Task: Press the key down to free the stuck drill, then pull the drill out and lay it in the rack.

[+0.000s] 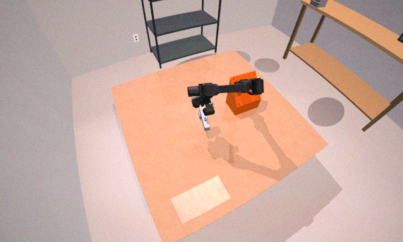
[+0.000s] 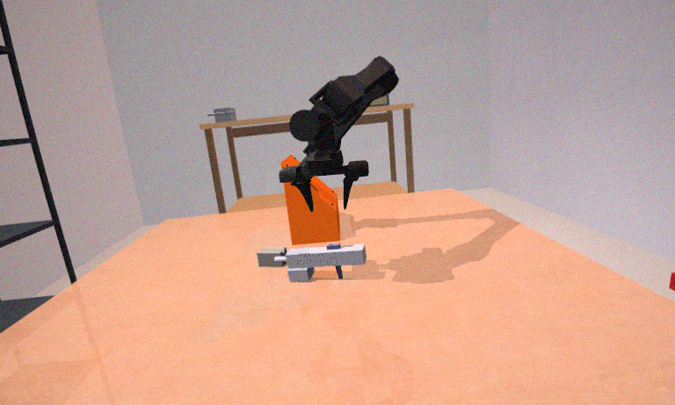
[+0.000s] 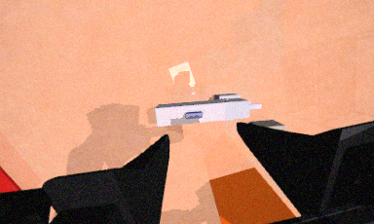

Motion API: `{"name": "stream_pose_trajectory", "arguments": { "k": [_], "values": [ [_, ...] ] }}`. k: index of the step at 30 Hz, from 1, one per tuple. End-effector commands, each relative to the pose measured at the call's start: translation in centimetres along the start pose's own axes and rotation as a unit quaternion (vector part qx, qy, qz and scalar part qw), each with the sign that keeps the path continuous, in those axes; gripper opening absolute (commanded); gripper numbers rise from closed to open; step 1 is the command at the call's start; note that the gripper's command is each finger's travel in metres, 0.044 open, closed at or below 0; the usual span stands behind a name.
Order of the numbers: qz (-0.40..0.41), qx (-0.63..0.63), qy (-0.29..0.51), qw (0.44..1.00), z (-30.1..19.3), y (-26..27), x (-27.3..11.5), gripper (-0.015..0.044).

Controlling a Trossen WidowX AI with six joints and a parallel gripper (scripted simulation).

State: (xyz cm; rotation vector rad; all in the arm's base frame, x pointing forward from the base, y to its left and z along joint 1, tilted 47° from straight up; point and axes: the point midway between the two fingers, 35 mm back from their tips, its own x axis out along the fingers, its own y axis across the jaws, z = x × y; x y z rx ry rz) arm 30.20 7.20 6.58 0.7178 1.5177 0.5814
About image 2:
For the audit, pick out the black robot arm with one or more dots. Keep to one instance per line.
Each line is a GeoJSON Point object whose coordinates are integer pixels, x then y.
{"type": "Point", "coordinates": [343, 101]}

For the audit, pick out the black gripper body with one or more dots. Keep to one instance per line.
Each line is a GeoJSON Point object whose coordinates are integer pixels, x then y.
{"type": "Point", "coordinates": [296, 174]}

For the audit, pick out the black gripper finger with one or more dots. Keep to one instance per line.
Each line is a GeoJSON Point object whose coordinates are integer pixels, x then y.
{"type": "Point", "coordinates": [347, 187]}
{"type": "Point", "coordinates": [305, 190]}

